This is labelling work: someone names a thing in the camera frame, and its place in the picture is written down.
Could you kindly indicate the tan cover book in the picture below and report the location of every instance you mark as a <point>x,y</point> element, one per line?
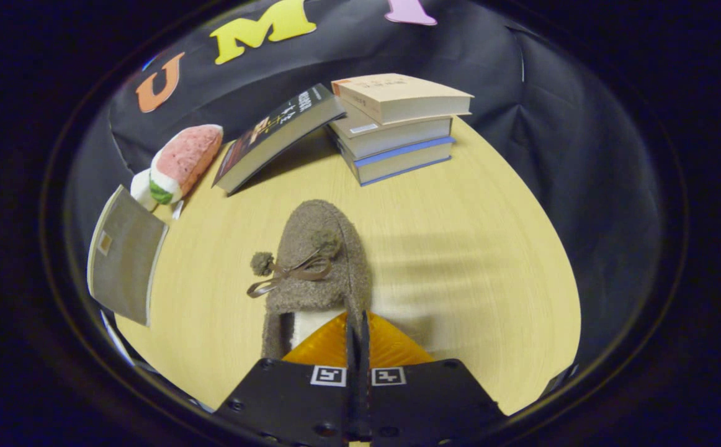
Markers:
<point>398,96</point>

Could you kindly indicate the white plush toy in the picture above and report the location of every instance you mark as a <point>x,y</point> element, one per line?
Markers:
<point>142,189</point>

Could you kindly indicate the blue cover book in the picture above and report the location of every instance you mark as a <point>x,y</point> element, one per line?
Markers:
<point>398,162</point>

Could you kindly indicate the watermelon slice plush toy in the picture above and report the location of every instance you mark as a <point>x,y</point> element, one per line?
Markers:
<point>187,158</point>

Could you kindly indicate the black paperback book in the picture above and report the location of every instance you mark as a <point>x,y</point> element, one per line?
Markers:
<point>273,136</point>

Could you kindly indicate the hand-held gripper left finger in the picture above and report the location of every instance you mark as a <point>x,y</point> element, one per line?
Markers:
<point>298,403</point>

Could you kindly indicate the white storage box grey lid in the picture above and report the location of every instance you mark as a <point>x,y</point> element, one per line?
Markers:
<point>125,261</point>

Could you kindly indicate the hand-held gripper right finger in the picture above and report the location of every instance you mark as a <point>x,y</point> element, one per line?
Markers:
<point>422,403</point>

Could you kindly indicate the brown fuzzy shoe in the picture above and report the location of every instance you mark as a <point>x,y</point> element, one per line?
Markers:
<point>317,248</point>

